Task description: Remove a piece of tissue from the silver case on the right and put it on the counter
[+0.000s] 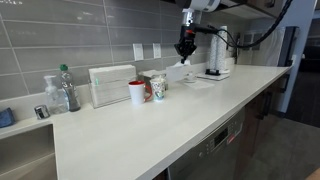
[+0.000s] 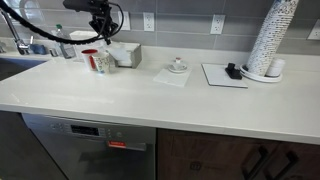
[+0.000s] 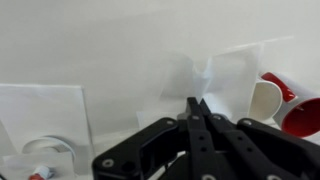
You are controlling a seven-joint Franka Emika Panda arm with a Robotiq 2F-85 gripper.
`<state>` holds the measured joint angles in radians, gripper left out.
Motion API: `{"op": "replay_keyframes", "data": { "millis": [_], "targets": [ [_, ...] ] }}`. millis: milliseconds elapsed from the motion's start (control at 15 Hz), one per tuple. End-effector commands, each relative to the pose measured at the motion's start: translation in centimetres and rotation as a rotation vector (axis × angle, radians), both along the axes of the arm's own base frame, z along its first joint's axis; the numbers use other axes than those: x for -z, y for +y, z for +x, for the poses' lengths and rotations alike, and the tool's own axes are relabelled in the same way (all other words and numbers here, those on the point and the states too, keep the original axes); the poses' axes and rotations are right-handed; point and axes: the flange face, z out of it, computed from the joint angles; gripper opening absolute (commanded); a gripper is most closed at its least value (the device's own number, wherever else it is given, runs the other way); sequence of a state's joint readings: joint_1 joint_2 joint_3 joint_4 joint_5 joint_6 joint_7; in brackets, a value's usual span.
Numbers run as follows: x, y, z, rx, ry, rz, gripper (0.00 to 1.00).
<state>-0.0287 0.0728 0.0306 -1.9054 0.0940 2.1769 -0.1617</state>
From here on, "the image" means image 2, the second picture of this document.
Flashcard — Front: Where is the white mug with red handle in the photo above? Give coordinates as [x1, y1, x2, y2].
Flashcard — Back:
[81, 48, 100, 72]

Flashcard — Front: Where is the clear bottle with green cap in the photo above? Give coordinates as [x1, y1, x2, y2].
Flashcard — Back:
[54, 23, 76, 60]

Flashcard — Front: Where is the white napkin stack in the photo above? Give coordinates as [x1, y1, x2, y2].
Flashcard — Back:
[116, 58, 133, 68]

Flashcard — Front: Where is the white tissue piece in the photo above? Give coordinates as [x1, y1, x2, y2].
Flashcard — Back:
[106, 42, 133, 63]

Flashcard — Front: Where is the white wall switch plate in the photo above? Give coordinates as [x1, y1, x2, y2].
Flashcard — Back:
[117, 10, 131, 31]

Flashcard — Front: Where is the stainless steel dishwasher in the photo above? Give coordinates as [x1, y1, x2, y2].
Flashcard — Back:
[21, 112, 157, 180]

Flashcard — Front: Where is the black cabinet door handle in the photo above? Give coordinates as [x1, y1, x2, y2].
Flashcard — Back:
[264, 150, 300, 180]
[241, 145, 270, 180]

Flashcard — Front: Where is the white wall power outlet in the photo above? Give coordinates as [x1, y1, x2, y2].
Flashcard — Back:
[306, 18, 320, 41]
[142, 12, 156, 33]
[209, 14, 226, 35]

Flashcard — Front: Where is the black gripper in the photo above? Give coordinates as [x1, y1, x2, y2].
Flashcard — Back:
[88, 9, 113, 46]

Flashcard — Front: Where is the small black block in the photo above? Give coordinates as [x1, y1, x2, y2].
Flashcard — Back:
[224, 62, 243, 81]

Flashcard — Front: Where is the short white lid stack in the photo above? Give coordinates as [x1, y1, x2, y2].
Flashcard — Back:
[265, 57, 287, 78]

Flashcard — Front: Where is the white round cup holder base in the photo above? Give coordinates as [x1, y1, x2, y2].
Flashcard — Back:
[239, 63, 284, 84]

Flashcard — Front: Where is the chrome sink faucet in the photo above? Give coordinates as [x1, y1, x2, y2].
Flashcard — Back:
[0, 8, 35, 56]

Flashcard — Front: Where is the silver napkin case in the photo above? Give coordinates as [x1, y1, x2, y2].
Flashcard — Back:
[112, 42, 143, 70]

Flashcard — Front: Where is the white square tile board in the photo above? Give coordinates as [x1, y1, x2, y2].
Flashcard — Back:
[200, 63, 249, 89]

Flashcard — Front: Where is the blue sponge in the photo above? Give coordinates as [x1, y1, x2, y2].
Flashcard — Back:
[29, 43, 48, 56]

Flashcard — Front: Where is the dark wood cabinet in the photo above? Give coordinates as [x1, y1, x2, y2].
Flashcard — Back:
[155, 128, 320, 180]

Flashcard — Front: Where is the flat white napkin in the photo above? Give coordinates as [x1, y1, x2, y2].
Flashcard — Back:
[152, 67, 192, 88]

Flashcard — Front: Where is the kitchen sink basin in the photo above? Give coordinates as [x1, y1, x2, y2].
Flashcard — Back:
[0, 57, 48, 82]

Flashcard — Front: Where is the tall patterned paper cup stack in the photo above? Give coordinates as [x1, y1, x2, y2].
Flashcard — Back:
[245, 0, 300, 77]

